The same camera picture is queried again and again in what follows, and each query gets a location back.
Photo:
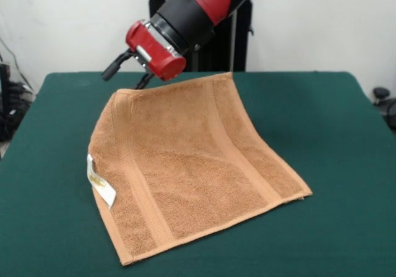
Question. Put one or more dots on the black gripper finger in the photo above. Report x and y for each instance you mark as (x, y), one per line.
(114, 65)
(144, 80)

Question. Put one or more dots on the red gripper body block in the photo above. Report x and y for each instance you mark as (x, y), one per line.
(148, 48)

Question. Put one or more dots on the tan terry towel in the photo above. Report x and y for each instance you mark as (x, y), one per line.
(185, 150)

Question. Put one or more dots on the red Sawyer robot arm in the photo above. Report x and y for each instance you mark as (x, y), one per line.
(201, 8)

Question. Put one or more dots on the dark green table cloth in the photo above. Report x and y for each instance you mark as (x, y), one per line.
(46, 196)

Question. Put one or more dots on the grey office chair base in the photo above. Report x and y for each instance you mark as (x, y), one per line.
(382, 93)

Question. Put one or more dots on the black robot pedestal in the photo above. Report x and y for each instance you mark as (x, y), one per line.
(222, 54)

